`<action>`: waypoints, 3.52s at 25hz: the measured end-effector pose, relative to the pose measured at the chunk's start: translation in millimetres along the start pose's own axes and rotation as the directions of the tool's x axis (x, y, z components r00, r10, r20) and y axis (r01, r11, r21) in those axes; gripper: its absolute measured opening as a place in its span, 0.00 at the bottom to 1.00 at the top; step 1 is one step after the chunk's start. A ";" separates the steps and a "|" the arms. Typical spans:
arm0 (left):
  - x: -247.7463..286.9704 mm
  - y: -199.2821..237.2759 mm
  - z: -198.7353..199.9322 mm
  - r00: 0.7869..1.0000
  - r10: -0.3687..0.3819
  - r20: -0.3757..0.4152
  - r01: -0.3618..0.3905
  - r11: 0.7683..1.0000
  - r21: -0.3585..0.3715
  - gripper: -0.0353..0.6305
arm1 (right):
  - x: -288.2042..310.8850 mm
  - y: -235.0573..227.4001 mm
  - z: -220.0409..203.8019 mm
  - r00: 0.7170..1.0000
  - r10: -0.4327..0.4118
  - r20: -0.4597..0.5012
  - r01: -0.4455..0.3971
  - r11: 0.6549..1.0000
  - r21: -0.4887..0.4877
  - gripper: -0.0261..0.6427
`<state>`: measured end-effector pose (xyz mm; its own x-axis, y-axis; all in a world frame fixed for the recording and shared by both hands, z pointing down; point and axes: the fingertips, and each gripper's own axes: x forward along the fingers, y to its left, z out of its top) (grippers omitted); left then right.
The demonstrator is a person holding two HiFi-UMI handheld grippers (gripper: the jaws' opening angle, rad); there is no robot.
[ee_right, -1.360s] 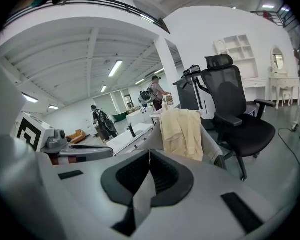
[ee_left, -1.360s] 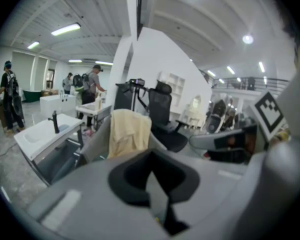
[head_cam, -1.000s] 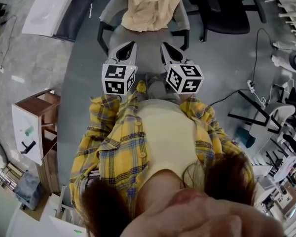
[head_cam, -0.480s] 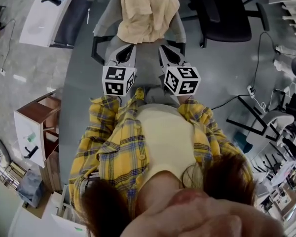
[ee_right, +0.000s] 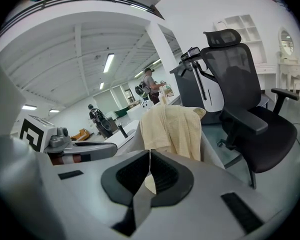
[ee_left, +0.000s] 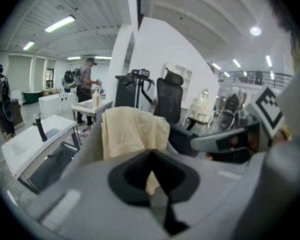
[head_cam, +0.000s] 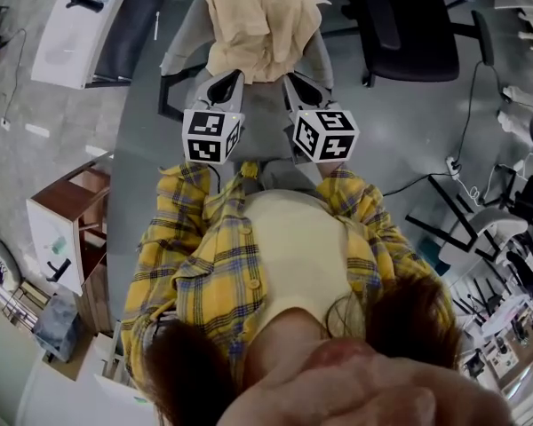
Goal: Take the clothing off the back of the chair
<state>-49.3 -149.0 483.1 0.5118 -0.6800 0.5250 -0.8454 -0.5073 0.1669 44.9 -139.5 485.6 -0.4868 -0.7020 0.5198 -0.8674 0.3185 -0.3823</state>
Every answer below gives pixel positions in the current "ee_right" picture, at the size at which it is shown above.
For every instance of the orange sofa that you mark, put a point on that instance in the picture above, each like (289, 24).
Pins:
(80, 134)

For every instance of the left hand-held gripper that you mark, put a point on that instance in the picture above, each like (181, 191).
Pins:
(37, 134)

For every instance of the person's left hand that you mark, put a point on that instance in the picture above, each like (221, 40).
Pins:
(76, 159)

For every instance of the white green paper bag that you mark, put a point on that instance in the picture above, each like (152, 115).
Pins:
(168, 90)

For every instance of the white vanity with oval mirror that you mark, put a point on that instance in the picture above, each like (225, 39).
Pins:
(292, 64)

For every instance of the white sink table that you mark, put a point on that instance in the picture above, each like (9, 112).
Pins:
(130, 137)

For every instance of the ceiling tube light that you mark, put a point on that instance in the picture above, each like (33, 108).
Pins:
(29, 107)
(54, 110)
(101, 85)
(108, 62)

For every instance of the dark gray upright machine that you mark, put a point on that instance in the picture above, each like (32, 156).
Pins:
(187, 94)

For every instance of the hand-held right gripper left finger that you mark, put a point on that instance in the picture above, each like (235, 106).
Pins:
(90, 196)

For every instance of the white bookshelf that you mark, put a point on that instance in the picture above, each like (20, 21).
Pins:
(250, 41)

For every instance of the black faucet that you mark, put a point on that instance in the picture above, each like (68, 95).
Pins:
(123, 131)

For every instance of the cream knit clothes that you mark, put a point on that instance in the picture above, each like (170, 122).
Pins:
(170, 131)

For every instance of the white counter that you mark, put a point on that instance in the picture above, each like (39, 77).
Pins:
(174, 101)

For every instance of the black mesh office chair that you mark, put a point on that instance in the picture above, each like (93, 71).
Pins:
(242, 104)

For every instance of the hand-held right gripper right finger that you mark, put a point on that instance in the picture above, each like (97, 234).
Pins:
(202, 204)

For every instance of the dark green tub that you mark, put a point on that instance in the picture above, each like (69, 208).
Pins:
(121, 112)

